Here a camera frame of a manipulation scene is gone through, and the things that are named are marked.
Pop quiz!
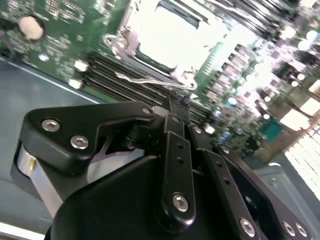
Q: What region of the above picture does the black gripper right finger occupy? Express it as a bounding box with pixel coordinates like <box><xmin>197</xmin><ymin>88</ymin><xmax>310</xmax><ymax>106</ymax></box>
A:
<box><xmin>180</xmin><ymin>97</ymin><xmax>316</xmax><ymax>240</ymax></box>

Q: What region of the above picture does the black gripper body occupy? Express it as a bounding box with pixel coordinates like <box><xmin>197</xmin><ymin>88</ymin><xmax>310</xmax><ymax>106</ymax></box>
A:
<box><xmin>46</xmin><ymin>154</ymin><xmax>241</xmax><ymax>240</ymax></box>

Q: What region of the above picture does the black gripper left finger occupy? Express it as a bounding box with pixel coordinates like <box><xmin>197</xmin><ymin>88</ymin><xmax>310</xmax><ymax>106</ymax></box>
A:
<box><xmin>20</xmin><ymin>94</ymin><xmax>198</xmax><ymax>227</ymax></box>

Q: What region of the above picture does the metal wire locking lever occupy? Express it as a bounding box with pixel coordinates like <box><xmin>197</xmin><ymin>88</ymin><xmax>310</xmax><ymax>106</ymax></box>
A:
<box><xmin>115</xmin><ymin>71</ymin><xmax>197</xmax><ymax>90</ymax></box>

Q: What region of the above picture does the metal CPU socket cover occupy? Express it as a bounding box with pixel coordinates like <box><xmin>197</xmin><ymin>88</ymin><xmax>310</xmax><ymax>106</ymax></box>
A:
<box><xmin>119</xmin><ymin>0</ymin><xmax>226</xmax><ymax>81</ymax></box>

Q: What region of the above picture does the silver CPU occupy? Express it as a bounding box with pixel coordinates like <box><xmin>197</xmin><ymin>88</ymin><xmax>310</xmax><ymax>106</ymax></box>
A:
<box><xmin>136</xmin><ymin>4</ymin><xmax>208</xmax><ymax>73</ymax></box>

